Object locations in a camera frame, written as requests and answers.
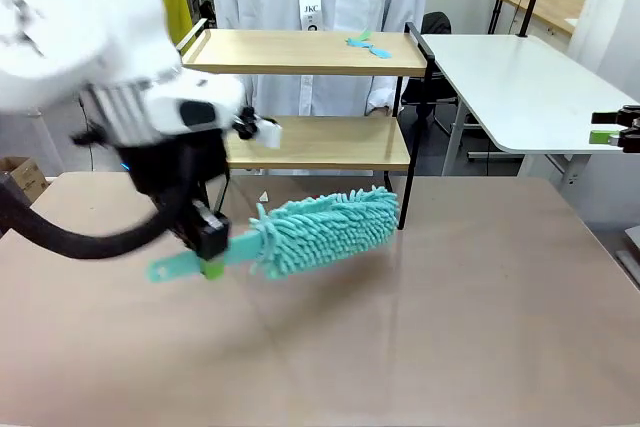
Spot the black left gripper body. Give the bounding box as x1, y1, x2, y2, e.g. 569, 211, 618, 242
117, 127, 231, 248

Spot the teal microfibre duster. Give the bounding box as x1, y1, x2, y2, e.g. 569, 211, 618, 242
146, 185, 401, 286

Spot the person's left forearm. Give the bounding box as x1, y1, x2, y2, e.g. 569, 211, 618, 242
367, 74, 401, 117

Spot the two-tier wooden shelf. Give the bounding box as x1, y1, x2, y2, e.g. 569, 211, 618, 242
177, 19, 436, 231

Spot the white side table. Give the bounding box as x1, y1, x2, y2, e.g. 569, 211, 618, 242
422, 34, 640, 191

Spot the wooden desk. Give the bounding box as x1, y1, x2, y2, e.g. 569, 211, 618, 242
497, 0, 586, 36

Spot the cardboard box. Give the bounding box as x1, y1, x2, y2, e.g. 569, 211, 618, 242
0, 155, 50, 213

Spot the black chair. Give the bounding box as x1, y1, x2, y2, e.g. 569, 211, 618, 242
402, 11, 484, 138

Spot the white name badge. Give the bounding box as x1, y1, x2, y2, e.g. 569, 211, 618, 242
298, 0, 323, 32

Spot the teal paper scrap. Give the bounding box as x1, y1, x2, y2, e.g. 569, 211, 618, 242
348, 38, 394, 60

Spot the thick black cable hose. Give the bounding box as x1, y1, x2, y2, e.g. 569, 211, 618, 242
0, 179, 191, 261

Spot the grey metal bracket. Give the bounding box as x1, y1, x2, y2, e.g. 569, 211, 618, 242
613, 224, 640, 291

